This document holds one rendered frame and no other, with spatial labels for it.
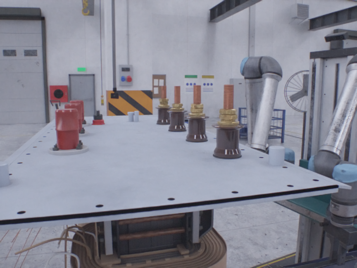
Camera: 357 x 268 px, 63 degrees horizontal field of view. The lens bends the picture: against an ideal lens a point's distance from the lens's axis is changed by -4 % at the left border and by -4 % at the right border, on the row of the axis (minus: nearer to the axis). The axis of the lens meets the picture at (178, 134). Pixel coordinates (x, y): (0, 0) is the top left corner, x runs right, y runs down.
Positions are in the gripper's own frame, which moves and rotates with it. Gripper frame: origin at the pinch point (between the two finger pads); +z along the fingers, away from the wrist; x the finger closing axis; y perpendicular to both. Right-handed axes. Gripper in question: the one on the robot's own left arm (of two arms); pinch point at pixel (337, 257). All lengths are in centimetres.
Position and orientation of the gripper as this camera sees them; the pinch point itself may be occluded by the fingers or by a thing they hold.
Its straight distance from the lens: 127.8
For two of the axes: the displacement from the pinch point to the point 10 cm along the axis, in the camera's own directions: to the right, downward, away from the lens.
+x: 2.4, 1.5, -9.6
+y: -9.7, 0.4, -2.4
